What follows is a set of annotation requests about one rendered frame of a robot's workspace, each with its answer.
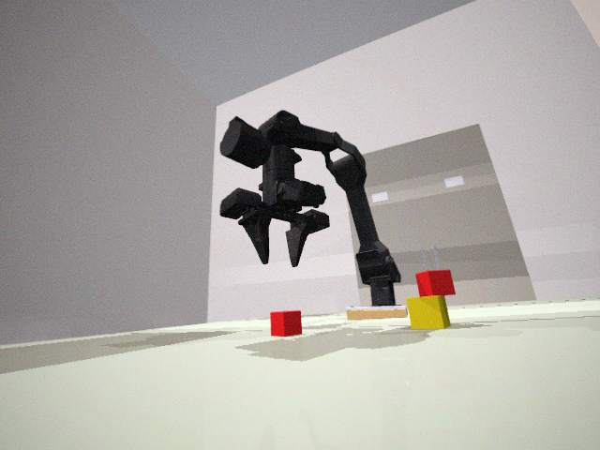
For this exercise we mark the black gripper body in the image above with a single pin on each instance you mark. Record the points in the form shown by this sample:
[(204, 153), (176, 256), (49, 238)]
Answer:
[(242, 202)]

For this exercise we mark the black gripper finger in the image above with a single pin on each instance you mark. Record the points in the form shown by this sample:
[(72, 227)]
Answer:
[(296, 239), (256, 225)]

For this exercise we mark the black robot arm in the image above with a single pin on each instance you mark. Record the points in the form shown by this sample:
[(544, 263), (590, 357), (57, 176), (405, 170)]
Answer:
[(270, 146)]

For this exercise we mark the red cube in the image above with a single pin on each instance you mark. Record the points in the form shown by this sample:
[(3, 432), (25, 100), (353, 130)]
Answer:
[(435, 283), (286, 323)]

